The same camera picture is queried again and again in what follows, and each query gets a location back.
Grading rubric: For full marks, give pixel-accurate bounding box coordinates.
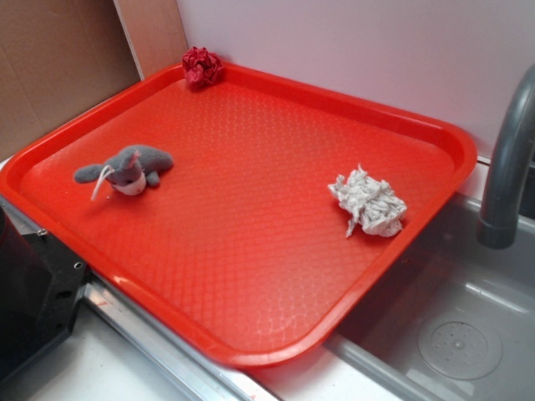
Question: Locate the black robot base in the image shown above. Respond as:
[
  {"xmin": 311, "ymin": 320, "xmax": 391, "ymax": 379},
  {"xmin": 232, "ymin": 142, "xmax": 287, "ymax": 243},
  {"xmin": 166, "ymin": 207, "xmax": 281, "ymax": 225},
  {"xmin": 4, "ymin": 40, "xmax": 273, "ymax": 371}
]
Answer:
[{"xmin": 1, "ymin": 211, "xmax": 89, "ymax": 384}]

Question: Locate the red plastic tray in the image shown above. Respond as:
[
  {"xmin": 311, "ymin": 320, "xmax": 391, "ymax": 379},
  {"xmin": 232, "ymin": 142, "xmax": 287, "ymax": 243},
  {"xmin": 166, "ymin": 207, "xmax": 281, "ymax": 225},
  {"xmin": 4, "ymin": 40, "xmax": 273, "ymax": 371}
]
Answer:
[{"xmin": 1, "ymin": 64, "xmax": 476, "ymax": 368}]

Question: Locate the crumpled white paper ball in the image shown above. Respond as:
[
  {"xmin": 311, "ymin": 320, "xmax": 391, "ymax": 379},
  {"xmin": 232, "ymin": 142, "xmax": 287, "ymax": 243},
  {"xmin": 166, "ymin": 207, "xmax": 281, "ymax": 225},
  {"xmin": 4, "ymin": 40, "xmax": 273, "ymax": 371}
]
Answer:
[{"xmin": 327, "ymin": 165, "xmax": 407, "ymax": 238}]

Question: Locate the grey plush bunny toy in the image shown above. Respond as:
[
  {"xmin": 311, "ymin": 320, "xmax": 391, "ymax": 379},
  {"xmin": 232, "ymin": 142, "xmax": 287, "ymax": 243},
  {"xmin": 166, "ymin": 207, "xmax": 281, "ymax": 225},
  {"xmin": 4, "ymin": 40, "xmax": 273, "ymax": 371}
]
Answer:
[{"xmin": 74, "ymin": 145, "xmax": 174, "ymax": 201}]

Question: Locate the crumpled red paper ball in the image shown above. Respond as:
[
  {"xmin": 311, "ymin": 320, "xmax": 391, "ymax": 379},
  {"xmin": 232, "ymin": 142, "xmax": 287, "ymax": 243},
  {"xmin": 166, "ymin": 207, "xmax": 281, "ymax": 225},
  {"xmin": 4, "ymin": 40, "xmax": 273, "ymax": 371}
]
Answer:
[{"xmin": 181, "ymin": 47, "xmax": 223, "ymax": 89}]

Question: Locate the grey plastic sink basin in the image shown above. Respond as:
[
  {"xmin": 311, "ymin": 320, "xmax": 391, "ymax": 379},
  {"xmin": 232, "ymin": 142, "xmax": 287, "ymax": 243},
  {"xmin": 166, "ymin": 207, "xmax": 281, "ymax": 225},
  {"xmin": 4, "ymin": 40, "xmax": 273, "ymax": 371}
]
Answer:
[{"xmin": 326, "ymin": 195, "xmax": 534, "ymax": 400}]

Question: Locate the grey plastic faucet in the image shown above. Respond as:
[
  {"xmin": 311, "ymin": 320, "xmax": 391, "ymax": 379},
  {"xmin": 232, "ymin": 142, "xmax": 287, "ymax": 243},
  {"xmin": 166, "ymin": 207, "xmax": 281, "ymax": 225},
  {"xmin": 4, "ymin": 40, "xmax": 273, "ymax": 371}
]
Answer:
[{"xmin": 476, "ymin": 67, "xmax": 534, "ymax": 249}]

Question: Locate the brown cardboard panel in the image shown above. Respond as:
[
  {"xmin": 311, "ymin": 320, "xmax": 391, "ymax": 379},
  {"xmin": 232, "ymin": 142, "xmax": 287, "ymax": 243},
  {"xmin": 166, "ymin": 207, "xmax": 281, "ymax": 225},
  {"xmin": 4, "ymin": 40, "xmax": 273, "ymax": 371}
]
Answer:
[{"xmin": 1, "ymin": 1, "xmax": 140, "ymax": 160}]

